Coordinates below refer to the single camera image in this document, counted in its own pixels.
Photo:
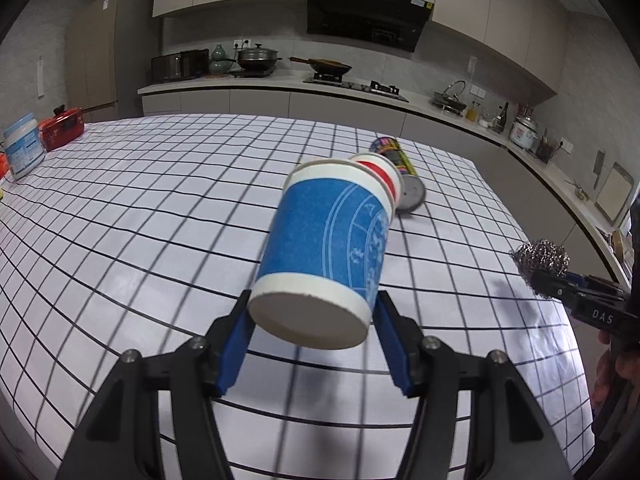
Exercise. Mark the white rice cooker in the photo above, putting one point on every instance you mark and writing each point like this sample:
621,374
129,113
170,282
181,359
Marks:
524,134

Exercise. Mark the white checked tablecloth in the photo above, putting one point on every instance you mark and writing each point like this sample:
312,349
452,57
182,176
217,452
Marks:
125,235

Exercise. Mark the white jar with blue label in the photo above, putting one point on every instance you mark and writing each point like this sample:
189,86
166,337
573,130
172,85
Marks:
22,147

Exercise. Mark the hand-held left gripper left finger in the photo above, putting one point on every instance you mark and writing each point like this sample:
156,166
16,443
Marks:
232,360

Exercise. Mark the colourful can with grey end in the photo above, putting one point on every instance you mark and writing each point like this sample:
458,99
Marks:
411,195

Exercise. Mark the green ceramic jar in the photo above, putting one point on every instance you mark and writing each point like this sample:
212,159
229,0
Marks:
218,62

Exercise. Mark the grey pot with lid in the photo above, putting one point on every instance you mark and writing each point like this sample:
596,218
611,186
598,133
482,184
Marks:
257,57

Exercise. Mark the blue paper cup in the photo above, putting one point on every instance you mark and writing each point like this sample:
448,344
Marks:
325,240

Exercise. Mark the black gas stove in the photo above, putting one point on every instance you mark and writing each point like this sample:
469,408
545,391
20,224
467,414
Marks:
350,87

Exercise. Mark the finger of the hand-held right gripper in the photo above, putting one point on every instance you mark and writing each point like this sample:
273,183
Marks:
550,287
595,282

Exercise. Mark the black countertop oven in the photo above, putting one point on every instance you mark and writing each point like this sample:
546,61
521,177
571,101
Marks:
180,66

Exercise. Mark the red radio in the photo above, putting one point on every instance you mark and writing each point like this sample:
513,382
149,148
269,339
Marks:
62,129

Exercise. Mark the steel wool scrubber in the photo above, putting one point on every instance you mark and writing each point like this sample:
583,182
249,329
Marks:
540,257

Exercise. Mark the beige wall cabinets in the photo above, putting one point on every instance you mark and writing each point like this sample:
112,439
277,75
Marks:
475,5

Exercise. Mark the kitchen cleaver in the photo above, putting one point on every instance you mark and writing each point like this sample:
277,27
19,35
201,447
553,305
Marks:
599,170

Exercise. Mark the black utensil holder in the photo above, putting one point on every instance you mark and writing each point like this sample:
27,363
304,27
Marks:
544,150

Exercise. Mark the dark glass bottle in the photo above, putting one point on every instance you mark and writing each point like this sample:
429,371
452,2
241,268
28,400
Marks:
504,117

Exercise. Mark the black induction cooker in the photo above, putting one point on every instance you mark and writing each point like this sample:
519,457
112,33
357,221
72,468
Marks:
250,73

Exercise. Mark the person's right hand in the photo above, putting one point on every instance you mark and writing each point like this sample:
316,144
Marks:
625,370

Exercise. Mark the white cutting board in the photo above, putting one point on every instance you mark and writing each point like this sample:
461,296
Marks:
615,192

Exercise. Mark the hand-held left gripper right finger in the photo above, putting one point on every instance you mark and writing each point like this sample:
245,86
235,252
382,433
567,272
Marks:
395,355

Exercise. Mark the beige refrigerator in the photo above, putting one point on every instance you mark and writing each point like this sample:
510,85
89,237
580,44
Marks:
100,60

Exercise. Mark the red paper cup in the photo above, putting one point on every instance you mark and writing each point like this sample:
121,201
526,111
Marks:
385,172

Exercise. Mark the yellow oil bottle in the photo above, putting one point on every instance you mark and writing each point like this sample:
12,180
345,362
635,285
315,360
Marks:
472,112

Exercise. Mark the black range hood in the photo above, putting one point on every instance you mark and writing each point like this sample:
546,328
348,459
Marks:
367,15

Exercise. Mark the steel kettle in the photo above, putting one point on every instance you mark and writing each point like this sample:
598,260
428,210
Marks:
450,100

